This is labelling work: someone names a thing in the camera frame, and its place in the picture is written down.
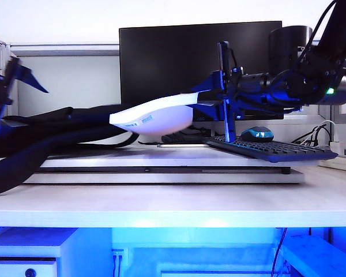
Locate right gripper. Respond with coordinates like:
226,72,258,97
189,41,270,144

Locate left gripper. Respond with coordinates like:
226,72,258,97
0,55,50,129

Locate black backpack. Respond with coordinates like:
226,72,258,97
0,105,140,197

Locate white desk riser stand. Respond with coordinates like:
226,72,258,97
22,143,306,185

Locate white box under desk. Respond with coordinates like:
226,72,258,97
281,235,346,277

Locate frosted glass partition wide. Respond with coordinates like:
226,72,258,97
10,43,331,136

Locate black computer monitor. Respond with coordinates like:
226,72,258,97
118,20,284,144

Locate blue and black computer mouse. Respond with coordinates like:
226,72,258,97
240,126,274,143

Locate black keyboard with blue trim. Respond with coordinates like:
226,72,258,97
204,134,339,163

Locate white power adapter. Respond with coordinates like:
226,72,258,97
329,140,346,157

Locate white drawer cabinet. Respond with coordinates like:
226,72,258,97
0,227,79,277

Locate black desk cable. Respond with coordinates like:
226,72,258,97
291,125,332,145

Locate white looped cable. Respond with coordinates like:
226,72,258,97
317,120,337,143

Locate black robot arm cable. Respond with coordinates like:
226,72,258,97
300,0,339,60

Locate thin dark hanging cable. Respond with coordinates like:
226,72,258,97
270,227,288,277

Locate white wall socket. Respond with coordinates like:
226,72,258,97
111,248,125,277

